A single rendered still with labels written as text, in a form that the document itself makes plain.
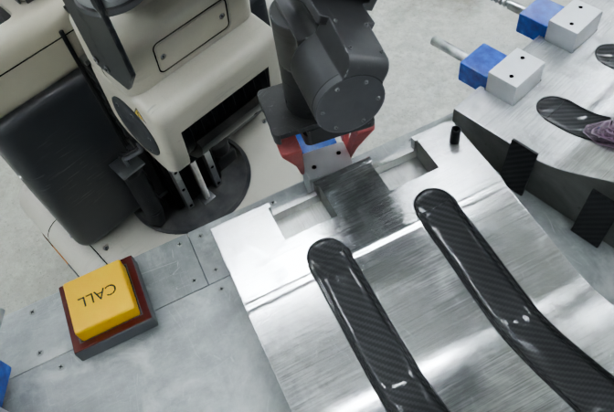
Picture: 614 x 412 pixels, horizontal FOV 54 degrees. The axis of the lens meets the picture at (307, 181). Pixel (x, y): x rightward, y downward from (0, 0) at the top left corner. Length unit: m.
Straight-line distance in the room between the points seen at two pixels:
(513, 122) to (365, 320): 0.28
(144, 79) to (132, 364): 0.37
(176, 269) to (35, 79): 0.50
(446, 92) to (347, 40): 1.44
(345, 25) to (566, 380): 0.30
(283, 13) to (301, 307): 0.24
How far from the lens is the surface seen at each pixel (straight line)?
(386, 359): 0.50
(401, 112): 1.82
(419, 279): 0.52
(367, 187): 0.57
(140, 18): 0.80
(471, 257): 0.54
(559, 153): 0.65
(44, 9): 1.04
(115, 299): 0.62
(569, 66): 0.74
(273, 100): 0.58
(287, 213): 0.58
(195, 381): 0.61
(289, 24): 0.49
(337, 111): 0.46
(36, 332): 0.69
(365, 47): 0.45
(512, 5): 0.80
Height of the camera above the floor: 1.35
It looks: 54 degrees down
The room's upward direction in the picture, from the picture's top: 11 degrees counter-clockwise
